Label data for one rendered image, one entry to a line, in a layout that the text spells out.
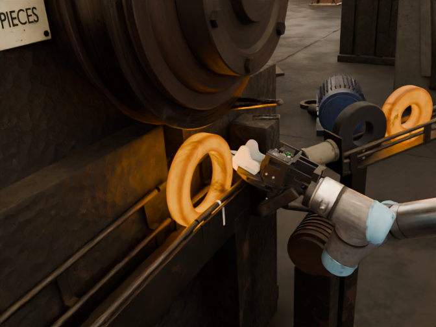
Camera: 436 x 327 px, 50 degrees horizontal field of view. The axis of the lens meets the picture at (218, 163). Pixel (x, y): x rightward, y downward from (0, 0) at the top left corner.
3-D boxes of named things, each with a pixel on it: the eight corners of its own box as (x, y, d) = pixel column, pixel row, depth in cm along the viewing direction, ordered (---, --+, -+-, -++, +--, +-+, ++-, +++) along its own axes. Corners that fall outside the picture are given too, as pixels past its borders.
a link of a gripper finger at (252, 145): (237, 128, 101) (274, 146, 98) (231, 150, 104) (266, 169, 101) (230, 133, 98) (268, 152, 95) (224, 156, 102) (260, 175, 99)
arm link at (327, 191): (335, 207, 97) (321, 227, 91) (315, 197, 98) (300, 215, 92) (348, 179, 93) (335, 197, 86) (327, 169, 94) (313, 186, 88)
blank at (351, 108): (329, 111, 116) (337, 114, 113) (378, 94, 121) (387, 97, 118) (331, 165, 123) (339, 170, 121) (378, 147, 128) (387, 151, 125)
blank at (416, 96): (379, 94, 121) (388, 97, 118) (424, 78, 126) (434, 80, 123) (379, 147, 128) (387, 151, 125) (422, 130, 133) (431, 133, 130)
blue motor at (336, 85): (315, 144, 292) (316, 91, 278) (315, 113, 343) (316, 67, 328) (366, 145, 286) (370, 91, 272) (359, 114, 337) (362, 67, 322)
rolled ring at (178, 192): (231, 122, 93) (217, 119, 95) (175, 157, 79) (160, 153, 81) (235, 202, 101) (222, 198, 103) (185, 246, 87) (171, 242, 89)
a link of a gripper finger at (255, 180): (245, 159, 99) (281, 177, 96) (243, 165, 100) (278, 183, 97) (235, 167, 96) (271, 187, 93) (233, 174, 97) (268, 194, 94)
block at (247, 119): (229, 211, 117) (224, 121, 107) (244, 196, 123) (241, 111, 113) (268, 221, 112) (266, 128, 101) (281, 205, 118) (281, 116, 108)
